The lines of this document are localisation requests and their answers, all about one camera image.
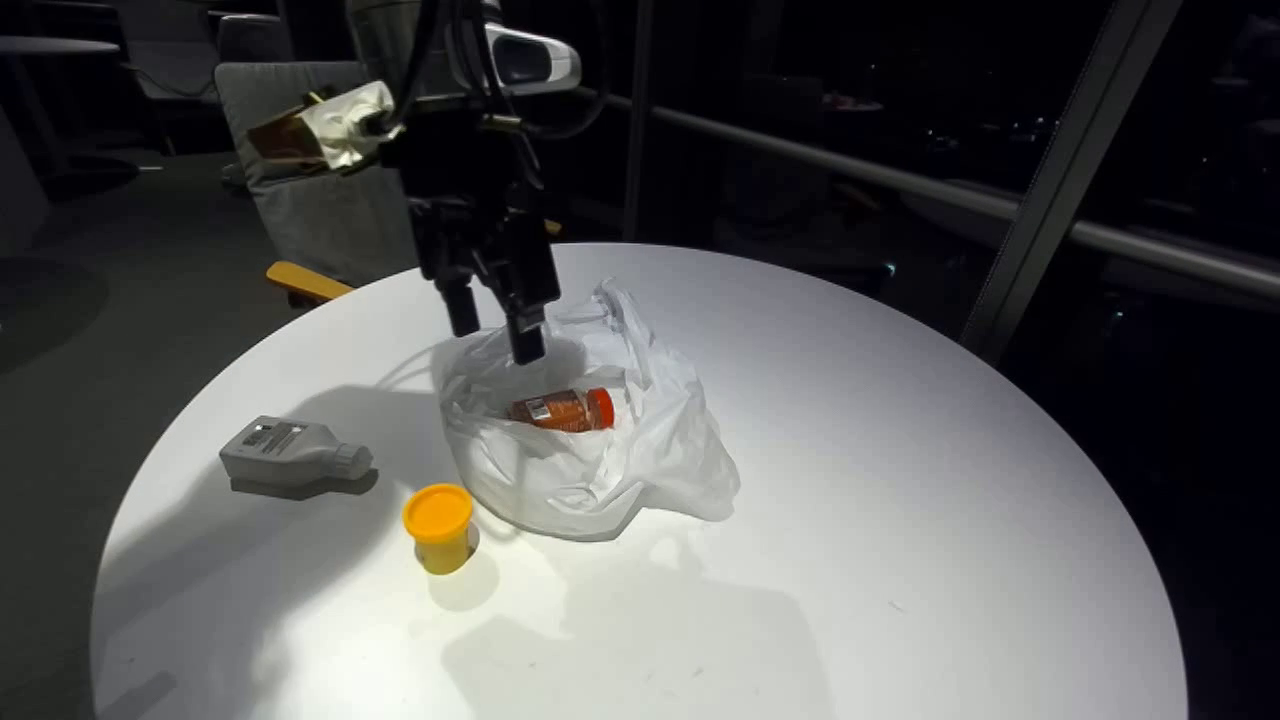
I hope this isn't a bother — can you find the horizontal metal railing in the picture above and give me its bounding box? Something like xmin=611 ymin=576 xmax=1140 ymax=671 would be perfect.
xmin=582 ymin=86 xmax=1280 ymax=303

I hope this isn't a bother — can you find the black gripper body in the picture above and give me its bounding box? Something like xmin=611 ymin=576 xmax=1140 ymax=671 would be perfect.
xmin=390 ymin=111 xmax=558 ymax=292

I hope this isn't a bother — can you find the small yellow bottle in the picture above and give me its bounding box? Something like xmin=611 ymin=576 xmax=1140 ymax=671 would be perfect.
xmin=401 ymin=481 xmax=478 ymax=579

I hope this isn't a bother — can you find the grey background chair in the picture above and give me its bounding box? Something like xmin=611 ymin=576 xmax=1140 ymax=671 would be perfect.
xmin=113 ymin=0 xmax=222 ymax=110

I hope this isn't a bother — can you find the clear bottle with orange cap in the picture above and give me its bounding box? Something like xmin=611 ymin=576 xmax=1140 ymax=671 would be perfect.
xmin=509 ymin=384 xmax=620 ymax=436

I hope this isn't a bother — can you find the light grey window post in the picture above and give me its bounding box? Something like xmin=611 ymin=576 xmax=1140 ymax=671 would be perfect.
xmin=957 ymin=0 xmax=1188 ymax=364

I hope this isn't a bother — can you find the white plastic bag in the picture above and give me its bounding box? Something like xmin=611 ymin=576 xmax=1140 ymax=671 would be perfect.
xmin=437 ymin=282 xmax=743 ymax=545

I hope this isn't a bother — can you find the grey armchair with wooden armrests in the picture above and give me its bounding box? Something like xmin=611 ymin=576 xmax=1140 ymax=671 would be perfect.
xmin=211 ymin=57 xmax=430 ymax=303

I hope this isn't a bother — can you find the dark thin window post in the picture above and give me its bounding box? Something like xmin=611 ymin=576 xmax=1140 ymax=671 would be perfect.
xmin=620 ymin=0 xmax=663 ymax=243

